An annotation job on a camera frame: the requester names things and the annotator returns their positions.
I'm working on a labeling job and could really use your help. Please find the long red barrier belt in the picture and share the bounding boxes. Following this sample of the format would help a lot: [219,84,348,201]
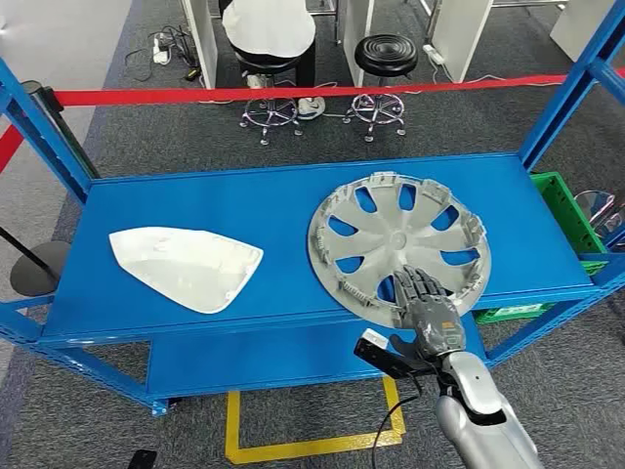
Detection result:
[52,66,625,108]

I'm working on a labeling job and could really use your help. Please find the grey plastic wheel hubcap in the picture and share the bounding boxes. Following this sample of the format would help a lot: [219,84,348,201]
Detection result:
[306,171,492,330]

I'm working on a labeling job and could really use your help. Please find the belt barrier stanchion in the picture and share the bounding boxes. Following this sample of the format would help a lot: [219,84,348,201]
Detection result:
[0,225,73,298]
[574,189,625,254]
[20,79,102,181]

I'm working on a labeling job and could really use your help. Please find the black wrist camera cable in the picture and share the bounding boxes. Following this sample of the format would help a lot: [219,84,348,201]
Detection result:
[371,371,423,469]

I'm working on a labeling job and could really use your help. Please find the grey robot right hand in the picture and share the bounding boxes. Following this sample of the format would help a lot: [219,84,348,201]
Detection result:
[390,264,468,362]

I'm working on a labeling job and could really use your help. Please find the white power strip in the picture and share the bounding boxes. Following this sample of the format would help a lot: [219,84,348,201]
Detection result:
[152,33,172,66]
[421,43,446,67]

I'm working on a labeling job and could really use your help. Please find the white plastic body panel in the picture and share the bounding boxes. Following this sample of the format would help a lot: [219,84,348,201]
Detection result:
[108,226,265,316]

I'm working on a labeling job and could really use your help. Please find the white desk side panel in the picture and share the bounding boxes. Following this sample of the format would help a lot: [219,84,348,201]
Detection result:
[428,0,495,85]
[341,0,375,88]
[548,0,617,64]
[181,0,219,91]

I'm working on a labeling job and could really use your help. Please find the black round swivel stool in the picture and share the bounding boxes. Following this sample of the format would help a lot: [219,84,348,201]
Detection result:
[343,33,418,144]
[234,50,305,147]

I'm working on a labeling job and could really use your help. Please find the blue metal shelf rack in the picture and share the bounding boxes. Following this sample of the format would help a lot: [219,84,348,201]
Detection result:
[0,0,625,419]

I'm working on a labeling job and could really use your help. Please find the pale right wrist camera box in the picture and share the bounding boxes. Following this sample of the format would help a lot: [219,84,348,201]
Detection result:
[353,327,443,382]

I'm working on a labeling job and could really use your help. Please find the green plastic crate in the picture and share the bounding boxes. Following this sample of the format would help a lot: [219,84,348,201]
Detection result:
[529,171,611,278]
[473,301,560,326]

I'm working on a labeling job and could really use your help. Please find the short red barrier belt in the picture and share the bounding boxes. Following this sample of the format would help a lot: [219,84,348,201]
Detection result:
[0,124,24,175]

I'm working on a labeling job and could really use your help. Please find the black cable bundle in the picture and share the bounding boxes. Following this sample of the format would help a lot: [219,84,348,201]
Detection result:
[124,24,201,84]

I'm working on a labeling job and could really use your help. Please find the person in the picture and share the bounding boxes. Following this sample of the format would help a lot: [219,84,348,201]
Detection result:
[218,0,326,122]

